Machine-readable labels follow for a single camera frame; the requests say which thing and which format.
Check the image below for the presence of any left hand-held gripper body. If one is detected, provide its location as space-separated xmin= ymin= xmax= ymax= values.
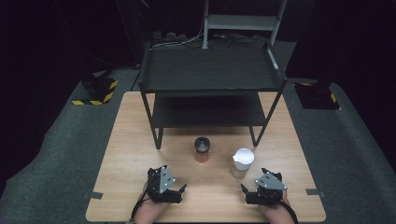
xmin=147 ymin=165 xmax=183 ymax=204

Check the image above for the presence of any left hand-held gripper black cable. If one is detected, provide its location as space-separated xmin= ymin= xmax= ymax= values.
xmin=131 ymin=183 xmax=151 ymax=219

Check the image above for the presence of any bundle of black cables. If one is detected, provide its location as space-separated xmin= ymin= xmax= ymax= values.
xmin=214 ymin=32 xmax=266 ymax=49

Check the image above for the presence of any black two-tier shelf rack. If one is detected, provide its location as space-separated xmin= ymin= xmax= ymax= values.
xmin=137 ymin=38 xmax=289 ymax=150

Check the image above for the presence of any jar with white lid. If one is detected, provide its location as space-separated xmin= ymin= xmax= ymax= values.
xmin=230 ymin=147 xmax=256 ymax=179

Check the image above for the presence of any hand-held gripper black cable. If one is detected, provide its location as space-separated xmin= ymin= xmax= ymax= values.
xmin=277 ymin=190 xmax=299 ymax=224
xmin=131 ymin=183 xmax=151 ymax=219

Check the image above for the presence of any right hand-held gripper black cable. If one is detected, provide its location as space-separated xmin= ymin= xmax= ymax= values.
xmin=277 ymin=190 xmax=299 ymax=224

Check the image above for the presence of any grey metal stand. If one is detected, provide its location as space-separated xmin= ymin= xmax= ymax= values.
xmin=202 ymin=0 xmax=288 ymax=50

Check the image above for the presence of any person's right hand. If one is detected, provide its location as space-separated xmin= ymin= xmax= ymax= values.
xmin=257 ymin=189 xmax=292 ymax=219

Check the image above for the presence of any black power strip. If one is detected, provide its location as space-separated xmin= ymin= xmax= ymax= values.
xmin=151 ymin=30 xmax=189 ymax=45

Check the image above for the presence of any glass jar with metal lid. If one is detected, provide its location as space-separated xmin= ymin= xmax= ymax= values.
xmin=193 ymin=135 xmax=212 ymax=164

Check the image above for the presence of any black block with hazard stripes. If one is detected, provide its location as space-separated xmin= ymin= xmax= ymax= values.
xmin=70 ymin=69 xmax=120 ymax=106
xmin=293 ymin=81 xmax=342 ymax=111

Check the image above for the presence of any person's left hand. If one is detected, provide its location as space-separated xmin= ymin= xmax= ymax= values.
xmin=136 ymin=183 xmax=172 ymax=219

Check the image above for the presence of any grey felt floor mat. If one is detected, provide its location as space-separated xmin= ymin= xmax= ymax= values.
xmin=0 ymin=39 xmax=396 ymax=224

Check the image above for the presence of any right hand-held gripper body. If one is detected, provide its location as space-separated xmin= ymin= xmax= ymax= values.
xmin=245 ymin=169 xmax=289 ymax=206

